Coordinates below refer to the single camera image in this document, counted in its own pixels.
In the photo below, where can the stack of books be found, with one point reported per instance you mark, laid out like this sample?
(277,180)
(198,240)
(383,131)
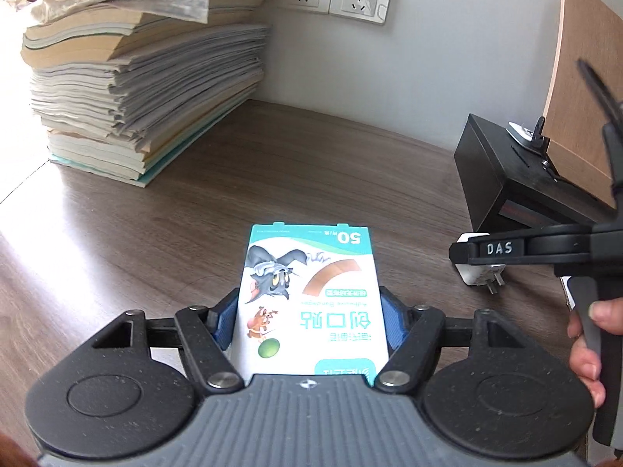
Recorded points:
(121,82)

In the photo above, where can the person's right hand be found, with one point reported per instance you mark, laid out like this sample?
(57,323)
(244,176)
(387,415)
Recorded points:
(586,369)

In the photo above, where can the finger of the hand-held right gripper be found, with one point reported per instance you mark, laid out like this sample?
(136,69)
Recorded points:
(460,252)

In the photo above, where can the white cube charger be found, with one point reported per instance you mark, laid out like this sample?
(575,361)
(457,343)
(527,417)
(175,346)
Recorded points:
(479,275)

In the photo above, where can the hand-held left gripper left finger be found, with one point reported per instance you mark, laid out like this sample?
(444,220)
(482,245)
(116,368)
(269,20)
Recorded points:
(224,321)

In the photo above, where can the green white bandage box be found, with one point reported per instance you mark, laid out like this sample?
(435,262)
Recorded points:
(301,277)

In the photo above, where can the black desk riser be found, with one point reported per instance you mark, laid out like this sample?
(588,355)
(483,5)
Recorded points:
(491,165)

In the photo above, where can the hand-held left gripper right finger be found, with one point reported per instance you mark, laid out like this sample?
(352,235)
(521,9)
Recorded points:
(395,321)

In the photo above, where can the wooden reading stand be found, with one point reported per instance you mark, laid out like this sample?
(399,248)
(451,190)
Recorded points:
(584,82)

